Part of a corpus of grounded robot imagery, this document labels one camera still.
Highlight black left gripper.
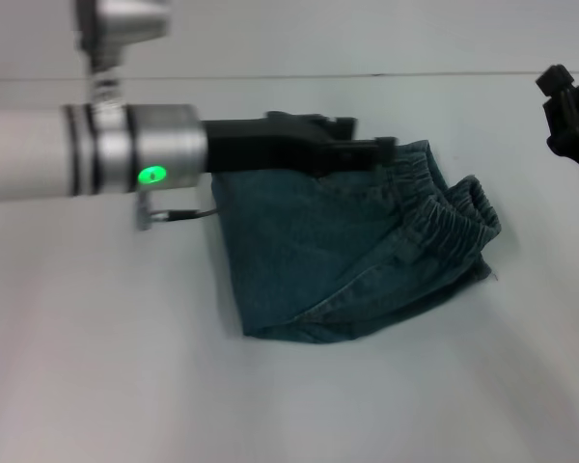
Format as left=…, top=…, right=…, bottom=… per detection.
left=200, top=110, right=399, bottom=177

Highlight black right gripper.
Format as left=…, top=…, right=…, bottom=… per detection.
left=535, top=63, right=579, bottom=190

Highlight blue denim shorts with embroidery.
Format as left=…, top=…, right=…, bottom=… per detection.
left=210, top=138, right=503, bottom=345

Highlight thin black cable with plug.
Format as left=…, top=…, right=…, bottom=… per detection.
left=133, top=189, right=219, bottom=232

